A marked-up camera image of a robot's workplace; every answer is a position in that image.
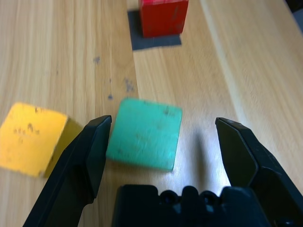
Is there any yellow wooden block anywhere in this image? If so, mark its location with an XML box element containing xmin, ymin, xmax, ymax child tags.
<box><xmin>0</xmin><ymin>101</ymin><xmax>85</xmax><ymax>178</ymax></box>

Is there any green wooden block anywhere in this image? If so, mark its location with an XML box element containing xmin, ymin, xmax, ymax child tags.
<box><xmin>105</xmin><ymin>97</ymin><xmax>184</xmax><ymax>172</ymax></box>

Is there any red wooden block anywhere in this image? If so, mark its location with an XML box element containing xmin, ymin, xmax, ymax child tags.
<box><xmin>138</xmin><ymin>0</ymin><xmax>190</xmax><ymax>39</ymax></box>

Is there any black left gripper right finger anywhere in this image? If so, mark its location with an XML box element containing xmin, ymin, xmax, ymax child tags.
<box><xmin>214</xmin><ymin>117</ymin><xmax>303</xmax><ymax>227</ymax></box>

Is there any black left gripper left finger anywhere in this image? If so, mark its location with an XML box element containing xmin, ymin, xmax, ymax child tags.
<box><xmin>22</xmin><ymin>115</ymin><xmax>112</xmax><ymax>227</ymax></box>

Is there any black tape square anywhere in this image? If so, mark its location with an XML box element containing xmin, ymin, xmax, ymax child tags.
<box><xmin>127</xmin><ymin>9</ymin><xmax>182</xmax><ymax>51</ymax></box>

